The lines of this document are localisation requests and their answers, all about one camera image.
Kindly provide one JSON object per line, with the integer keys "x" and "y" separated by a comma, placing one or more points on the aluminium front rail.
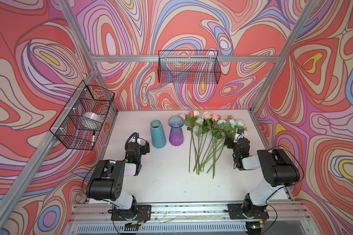
{"x": 196, "y": 212}

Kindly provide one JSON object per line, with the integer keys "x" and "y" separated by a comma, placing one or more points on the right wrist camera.
{"x": 240, "y": 131}

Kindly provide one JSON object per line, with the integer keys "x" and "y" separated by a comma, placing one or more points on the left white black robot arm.
{"x": 107, "y": 180}

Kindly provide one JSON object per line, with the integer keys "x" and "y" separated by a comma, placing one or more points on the teal peony flower stem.
{"x": 220, "y": 149}

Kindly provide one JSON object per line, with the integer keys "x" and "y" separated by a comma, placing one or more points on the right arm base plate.
{"x": 247, "y": 211}

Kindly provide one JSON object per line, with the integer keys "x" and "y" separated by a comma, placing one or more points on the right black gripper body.
{"x": 234, "y": 144}

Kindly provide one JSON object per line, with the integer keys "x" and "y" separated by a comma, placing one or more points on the small white pink rose spray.
{"x": 190, "y": 121}

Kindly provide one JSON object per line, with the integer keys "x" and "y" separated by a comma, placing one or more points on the silver tape roll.
{"x": 93, "y": 116}

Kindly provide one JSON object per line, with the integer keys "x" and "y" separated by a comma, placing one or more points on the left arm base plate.
{"x": 139, "y": 213}

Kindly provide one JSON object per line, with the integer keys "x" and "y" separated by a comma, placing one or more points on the black wire basket left wall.
{"x": 75, "y": 131}

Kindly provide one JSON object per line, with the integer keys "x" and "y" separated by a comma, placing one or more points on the teal ceramic cylinder vase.
{"x": 157, "y": 134}

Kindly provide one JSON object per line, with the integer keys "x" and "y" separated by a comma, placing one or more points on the black wire basket wall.
{"x": 75, "y": 131}
{"x": 189, "y": 66}

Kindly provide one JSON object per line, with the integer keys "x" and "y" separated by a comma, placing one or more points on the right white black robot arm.
{"x": 277, "y": 169}

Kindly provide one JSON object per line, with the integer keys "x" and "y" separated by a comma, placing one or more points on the white blue rose stem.
{"x": 223, "y": 147}

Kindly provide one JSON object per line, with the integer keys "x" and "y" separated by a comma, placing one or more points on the black wire basket back wall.
{"x": 189, "y": 66}

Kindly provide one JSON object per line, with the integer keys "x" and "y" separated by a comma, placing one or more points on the purple blue glass vase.
{"x": 176, "y": 124}

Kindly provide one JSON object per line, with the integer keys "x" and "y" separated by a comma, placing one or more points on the pink rosebud spray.
{"x": 215, "y": 126}

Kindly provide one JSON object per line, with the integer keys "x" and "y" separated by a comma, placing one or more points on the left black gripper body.
{"x": 143, "y": 147}

